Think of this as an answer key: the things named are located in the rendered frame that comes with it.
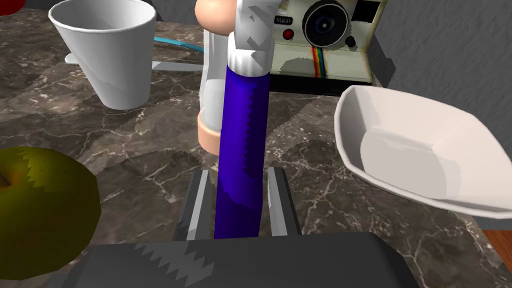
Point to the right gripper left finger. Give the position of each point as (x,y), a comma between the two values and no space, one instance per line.
(197,208)

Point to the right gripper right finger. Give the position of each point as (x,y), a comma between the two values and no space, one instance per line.
(282,204)

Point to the blue bottle with white cap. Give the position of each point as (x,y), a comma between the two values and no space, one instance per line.
(242,152)

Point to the white and peach shaker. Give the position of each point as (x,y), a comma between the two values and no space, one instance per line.
(212,88)

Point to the silver knife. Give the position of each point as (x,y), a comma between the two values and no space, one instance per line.
(176,66)

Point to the white square bowl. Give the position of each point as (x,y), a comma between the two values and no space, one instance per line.
(416,152)

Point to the yellow-green apple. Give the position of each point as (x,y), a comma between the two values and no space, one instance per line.
(42,212)

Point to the white cup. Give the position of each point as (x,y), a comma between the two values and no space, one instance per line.
(110,52)

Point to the red round object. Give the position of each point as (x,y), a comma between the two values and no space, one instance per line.
(10,5)

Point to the cream instant camera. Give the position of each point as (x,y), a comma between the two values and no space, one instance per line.
(324,44)

